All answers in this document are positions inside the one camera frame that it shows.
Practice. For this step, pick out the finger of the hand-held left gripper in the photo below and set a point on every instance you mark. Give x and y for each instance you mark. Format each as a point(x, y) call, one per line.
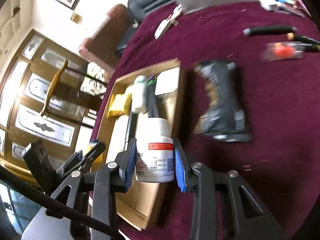
point(75, 157)
point(92, 152)

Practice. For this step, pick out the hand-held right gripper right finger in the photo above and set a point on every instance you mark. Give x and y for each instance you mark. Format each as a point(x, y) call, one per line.
point(180, 170)

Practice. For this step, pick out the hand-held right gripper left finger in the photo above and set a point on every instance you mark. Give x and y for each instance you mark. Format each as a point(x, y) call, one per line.
point(128, 165)

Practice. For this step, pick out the white pill bottle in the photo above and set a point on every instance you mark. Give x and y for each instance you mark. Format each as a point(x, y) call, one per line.
point(155, 155)

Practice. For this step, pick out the cardboard box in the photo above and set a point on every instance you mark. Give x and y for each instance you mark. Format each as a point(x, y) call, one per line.
point(140, 205)

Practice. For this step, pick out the yellow snack packet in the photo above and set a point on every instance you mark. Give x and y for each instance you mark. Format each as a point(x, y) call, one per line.
point(117, 105)

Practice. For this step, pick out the white bottle with green label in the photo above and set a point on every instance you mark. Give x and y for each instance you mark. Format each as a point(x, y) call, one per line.
point(138, 97)

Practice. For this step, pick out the black snack packet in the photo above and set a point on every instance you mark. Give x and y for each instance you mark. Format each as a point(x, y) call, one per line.
point(222, 100)

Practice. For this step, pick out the white power adapter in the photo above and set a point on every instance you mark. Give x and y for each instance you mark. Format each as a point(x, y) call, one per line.
point(166, 82)

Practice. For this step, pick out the glass door cabinet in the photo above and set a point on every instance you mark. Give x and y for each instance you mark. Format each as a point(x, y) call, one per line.
point(27, 120)

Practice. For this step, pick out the wooden chair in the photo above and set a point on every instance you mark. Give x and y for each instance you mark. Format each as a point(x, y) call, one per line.
point(53, 87)

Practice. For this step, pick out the reddish upholstered chair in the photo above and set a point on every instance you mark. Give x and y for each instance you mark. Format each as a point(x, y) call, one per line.
point(102, 45)

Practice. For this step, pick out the white remote-like device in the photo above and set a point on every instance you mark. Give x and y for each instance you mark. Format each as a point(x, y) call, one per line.
point(162, 27)

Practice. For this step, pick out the clear box with red pieces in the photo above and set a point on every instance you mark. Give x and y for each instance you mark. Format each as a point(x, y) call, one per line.
point(282, 51)

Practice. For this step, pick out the black leather sofa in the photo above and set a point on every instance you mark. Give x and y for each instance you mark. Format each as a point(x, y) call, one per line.
point(147, 2)

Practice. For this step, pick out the long black pen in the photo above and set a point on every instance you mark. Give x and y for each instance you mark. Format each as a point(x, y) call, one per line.
point(270, 30)

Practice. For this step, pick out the slim black marker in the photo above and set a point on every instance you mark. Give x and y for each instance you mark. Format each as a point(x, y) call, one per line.
point(311, 48)

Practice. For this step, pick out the black marker with gold end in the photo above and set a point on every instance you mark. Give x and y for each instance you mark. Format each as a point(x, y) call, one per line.
point(306, 40)

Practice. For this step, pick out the small white charger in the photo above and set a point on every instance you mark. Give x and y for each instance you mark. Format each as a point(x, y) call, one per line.
point(268, 4)

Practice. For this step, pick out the pink cloth bag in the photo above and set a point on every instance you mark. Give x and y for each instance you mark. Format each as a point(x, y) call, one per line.
point(301, 3)

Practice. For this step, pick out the brass switch plate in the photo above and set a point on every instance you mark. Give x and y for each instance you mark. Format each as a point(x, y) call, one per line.
point(76, 18)

